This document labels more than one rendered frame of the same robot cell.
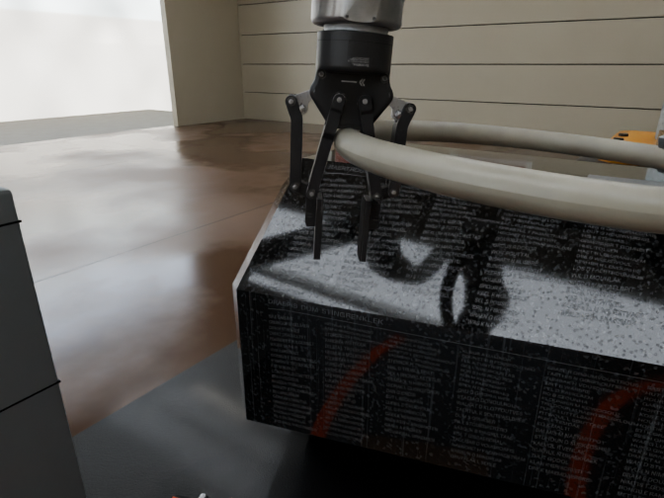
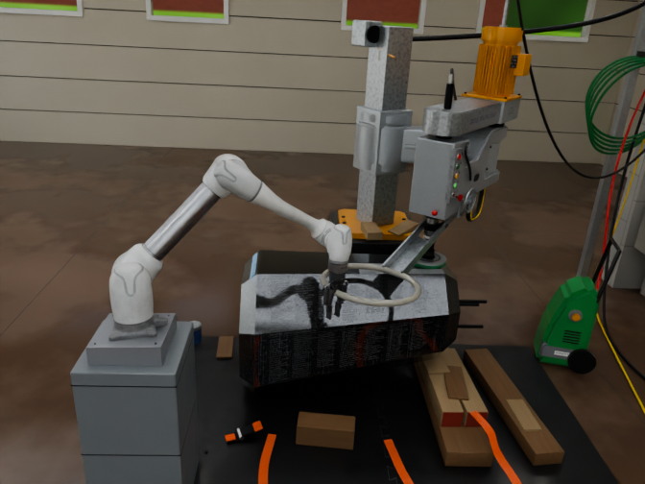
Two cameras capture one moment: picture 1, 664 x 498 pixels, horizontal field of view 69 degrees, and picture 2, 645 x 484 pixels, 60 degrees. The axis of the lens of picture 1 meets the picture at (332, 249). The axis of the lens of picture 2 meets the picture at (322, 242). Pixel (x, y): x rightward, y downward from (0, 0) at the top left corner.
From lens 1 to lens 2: 2.21 m
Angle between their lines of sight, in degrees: 35
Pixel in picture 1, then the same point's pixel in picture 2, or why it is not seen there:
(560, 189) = (387, 302)
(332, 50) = (337, 278)
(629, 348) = (384, 318)
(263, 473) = (250, 414)
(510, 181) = (380, 302)
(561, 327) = (367, 317)
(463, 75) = (158, 92)
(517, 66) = (205, 86)
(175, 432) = not seen: hidden behind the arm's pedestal
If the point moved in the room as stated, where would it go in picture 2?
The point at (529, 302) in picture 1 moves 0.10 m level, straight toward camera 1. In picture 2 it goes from (357, 312) to (362, 322)
